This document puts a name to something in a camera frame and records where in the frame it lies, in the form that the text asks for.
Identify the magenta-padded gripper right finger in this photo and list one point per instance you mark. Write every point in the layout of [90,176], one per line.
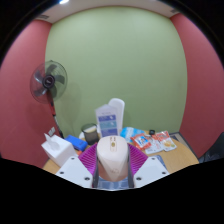
[152,169]

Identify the small black object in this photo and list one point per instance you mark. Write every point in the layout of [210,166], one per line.
[152,132]

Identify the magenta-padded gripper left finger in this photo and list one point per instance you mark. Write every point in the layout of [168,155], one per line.
[71,169]

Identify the grey and red standing fan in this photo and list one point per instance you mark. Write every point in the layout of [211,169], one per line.
[48,81]

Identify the red and white snack packet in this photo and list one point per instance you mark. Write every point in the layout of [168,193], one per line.
[165,140]

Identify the light blue packet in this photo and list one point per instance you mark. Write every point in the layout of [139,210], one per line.
[128,132]

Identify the white wall outlet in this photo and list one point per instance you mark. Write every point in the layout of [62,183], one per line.
[51,131]

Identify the black mesh pen cup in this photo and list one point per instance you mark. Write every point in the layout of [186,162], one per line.
[90,134]

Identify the white tissue box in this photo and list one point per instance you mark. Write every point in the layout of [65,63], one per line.
[60,151]

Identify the beige computer mouse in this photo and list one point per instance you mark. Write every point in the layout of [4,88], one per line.
[112,160]

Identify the blue and white sign stand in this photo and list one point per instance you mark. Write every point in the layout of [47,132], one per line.
[107,121]

